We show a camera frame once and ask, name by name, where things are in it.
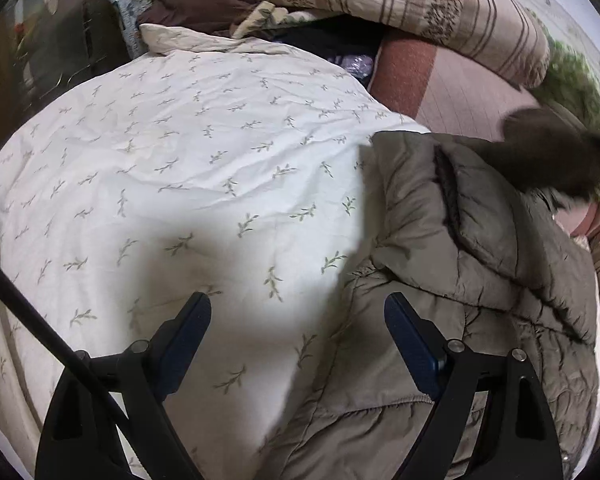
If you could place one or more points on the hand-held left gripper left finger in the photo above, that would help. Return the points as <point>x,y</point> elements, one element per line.
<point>187,330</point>

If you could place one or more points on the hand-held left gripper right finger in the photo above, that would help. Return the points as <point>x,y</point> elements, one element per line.
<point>409,336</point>

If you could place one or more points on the olive padded jacket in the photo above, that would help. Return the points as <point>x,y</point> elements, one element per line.
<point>430,240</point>

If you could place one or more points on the white leaf-print quilt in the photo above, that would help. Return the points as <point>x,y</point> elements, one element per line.
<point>190,170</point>

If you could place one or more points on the pink bed sheet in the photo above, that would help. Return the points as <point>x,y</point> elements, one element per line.
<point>450,90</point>

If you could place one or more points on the dark clothing pile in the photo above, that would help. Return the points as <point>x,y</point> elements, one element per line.
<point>330,42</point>

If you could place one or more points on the green floral blanket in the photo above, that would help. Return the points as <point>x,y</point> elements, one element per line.
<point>580,75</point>

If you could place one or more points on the brown cloth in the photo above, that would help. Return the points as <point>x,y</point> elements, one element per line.
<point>195,2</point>

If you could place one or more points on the floral white cloth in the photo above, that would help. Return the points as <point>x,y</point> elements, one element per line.
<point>130,0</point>

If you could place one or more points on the striped beige pillow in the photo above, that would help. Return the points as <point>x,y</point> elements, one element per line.
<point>405,0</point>

